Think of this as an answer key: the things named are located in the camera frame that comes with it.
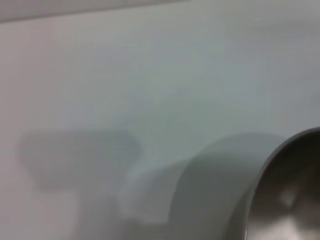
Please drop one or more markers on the stainless steel mixing bowl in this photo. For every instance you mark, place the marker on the stainless steel mixing bowl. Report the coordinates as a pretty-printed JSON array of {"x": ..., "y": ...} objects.
[{"x": 287, "y": 190}]

